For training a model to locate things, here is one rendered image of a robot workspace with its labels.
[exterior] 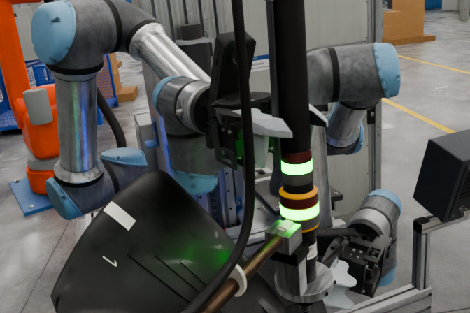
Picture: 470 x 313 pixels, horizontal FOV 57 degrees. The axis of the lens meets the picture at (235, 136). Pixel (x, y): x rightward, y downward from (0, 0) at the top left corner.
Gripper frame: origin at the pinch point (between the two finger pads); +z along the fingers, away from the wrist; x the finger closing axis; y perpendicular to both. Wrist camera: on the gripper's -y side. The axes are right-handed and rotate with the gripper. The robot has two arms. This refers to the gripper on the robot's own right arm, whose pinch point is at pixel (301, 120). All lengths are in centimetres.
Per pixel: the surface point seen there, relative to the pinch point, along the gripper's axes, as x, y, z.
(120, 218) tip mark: 18.6, 7.0, -6.0
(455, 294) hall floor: -163, 150, -83
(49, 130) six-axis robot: -14, 83, -385
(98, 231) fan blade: 21.2, 6.7, -4.3
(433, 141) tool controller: -63, 25, -29
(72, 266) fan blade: 24.3, 7.6, -1.3
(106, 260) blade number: 21.3, 8.7, -2.2
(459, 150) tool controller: -65, 27, -23
